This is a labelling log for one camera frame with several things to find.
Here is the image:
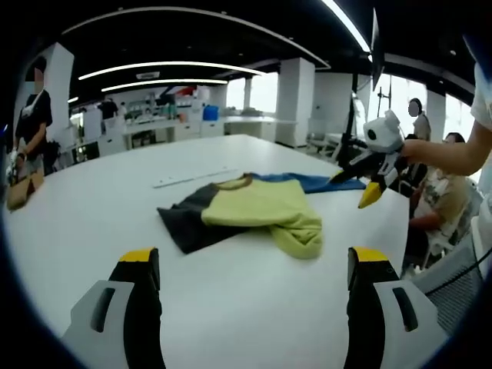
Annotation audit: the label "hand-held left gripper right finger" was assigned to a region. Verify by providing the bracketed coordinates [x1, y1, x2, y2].
[344, 245, 450, 369]

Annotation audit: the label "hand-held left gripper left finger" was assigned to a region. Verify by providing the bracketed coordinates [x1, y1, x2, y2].
[61, 248, 166, 369]

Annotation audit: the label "yellow blue grey garment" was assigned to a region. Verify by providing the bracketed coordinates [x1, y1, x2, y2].
[156, 172, 368, 261]

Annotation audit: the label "clear template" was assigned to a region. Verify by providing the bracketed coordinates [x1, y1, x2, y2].
[152, 168, 239, 189]

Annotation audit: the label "person's right hand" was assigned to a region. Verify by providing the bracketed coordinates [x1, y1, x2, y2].
[399, 138, 430, 166]

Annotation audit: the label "grey mesh chair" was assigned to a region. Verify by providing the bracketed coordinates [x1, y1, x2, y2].
[411, 234, 489, 335]

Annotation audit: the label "white square column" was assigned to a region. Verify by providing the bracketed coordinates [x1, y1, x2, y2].
[42, 42, 74, 131]
[276, 57, 316, 149]

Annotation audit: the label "white ceiling light strip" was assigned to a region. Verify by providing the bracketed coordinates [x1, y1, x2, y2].
[101, 78, 228, 92]
[78, 61, 266, 81]
[322, 0, 372, 53]

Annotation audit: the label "cardboard box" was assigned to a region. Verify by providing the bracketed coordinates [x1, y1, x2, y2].
[6, 171, 45, 211]

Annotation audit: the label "white counter cabinets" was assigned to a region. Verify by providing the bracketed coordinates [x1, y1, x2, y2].
[76, 111, 299, 158]

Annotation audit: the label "black cable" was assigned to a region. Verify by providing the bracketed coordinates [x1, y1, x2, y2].
[425, 214, 492, 298]

